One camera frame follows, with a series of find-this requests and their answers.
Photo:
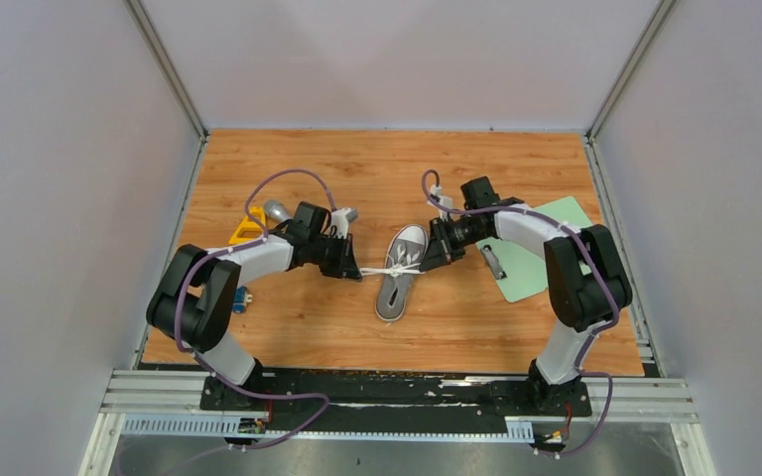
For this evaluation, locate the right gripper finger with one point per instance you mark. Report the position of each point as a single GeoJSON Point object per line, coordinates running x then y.
{"type": "Point", "coordinates": [436, 255]}
{"type": "Point", "coordinates": [438, 236]}

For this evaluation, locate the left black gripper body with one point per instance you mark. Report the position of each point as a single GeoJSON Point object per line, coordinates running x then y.
{"type": "Point", "coordinates": [330, 254]}

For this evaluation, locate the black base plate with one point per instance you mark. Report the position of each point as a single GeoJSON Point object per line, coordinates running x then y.
{"type": "Point", "coordinates": [392, 402]}

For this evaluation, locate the yellow toy block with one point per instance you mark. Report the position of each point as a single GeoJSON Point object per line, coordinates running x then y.
{"type": "Point", "coordinates": [251, 226]}

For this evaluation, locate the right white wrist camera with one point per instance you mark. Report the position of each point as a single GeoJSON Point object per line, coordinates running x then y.
{"type": "Point", "coordinates": [441, 202]}

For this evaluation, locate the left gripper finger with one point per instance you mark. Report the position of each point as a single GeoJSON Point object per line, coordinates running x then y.
{"type": "Point", "coordinates": [346, 253]}
{"type": "Point", "coordinates": [347, 268]}

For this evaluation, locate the green clipboard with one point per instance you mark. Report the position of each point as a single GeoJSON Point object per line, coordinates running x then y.
{"type": "Point", "coordinates": [524, 272]}

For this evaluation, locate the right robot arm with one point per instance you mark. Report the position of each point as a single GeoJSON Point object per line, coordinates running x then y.
{"type": "Point", "coordinates": [586, 280]}

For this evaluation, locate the silver microphone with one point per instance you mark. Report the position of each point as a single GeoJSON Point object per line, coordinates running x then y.
{"type": "Point", "coordinates": [276, 211]}

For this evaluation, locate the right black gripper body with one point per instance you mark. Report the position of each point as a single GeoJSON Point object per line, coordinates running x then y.
{"type": "Point", "coordinates": [462, 234]}

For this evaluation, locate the white shoelace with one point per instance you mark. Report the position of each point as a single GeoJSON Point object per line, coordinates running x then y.
{"type": "Point", "coordinates": [401, 263]}

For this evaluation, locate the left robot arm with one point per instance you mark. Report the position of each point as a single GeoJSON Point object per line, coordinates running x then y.
{"type": "Point", "coordinates": [194, 300]}

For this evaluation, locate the grey canvas sneaker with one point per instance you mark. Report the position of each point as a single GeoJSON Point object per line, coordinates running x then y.
{"type": "Point", "coordinates": [394, 291]}

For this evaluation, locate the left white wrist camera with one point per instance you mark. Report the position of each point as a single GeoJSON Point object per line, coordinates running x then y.
{"type": "Point", "coordinates": [340, 220]}

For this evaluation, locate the blue red toy car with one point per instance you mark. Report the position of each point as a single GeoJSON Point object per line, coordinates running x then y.
{"type": "Point", "coordinates": [242, 299]}

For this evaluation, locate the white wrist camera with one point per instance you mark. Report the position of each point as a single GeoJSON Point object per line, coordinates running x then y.
{"type": "Point", "coordinates": [340, 220]}
{"type": "Point", "coordinates": [441, 202]}

